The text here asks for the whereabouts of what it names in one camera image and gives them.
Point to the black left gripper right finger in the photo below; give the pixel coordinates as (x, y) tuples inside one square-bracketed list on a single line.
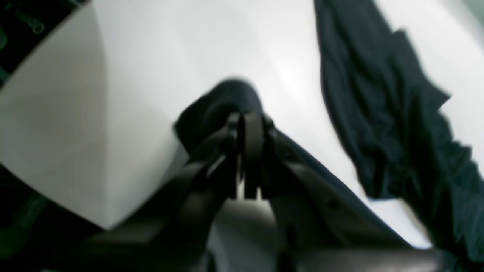
[(322, 231)]

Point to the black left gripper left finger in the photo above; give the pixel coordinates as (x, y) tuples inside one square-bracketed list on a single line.
[(200, 189)]

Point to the black t-shirt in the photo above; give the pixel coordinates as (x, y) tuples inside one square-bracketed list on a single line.
[(386, 115)]

